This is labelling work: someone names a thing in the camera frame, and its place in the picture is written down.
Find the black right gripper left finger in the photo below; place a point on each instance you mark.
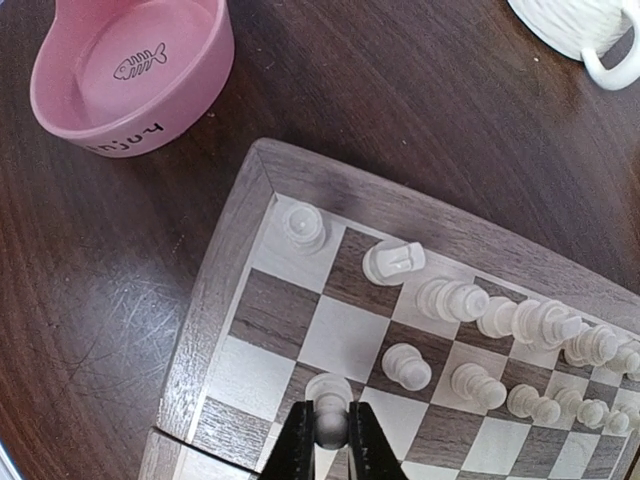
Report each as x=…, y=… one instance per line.
x=292, y=457

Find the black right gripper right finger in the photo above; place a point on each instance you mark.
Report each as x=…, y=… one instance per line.
x=370, y=456

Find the white pawn chess piece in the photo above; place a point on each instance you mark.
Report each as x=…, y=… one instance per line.
x=524, y=401

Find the white bishop chess piece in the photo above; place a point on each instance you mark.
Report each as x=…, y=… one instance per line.
x=452, y=300

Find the white knight chess piece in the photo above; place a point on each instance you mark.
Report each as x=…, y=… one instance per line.
x=392, y=262

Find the white king chess piece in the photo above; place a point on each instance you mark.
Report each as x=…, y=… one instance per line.
x=539, y=325

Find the white rook chess piece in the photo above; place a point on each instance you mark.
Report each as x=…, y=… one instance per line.
x=303, y=226

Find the white queen chess piece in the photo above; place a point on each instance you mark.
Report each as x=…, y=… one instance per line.
x=594, y=345

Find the wooden chess board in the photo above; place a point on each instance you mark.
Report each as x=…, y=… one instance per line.
x=264, y=320

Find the pink cat-ear bowl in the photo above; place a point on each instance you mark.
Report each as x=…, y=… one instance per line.
x=123, y=78

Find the cream ribbed mug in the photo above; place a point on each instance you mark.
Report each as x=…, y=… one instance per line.
x=585, y=31

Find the aluminium front rail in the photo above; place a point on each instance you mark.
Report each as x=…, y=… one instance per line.
x=8, y=470

